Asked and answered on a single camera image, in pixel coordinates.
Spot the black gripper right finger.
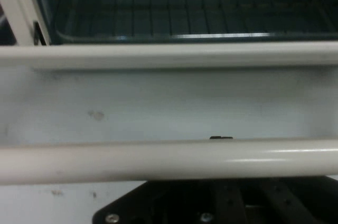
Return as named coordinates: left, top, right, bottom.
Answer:
left=256, top=180, right=319, bottom=224

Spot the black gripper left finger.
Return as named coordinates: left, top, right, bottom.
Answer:
left=211, top=180, right=250, bottom=224

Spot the cream glass oven door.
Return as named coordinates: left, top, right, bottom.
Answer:
left=0, top=41, right=338, bottom=186

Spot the cream toaster oven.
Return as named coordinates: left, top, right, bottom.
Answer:
left=0, top=0, right=338, bottom=48

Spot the metal oven wire rack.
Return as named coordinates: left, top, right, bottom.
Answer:
left=54, top=0, right=338, bottom=41

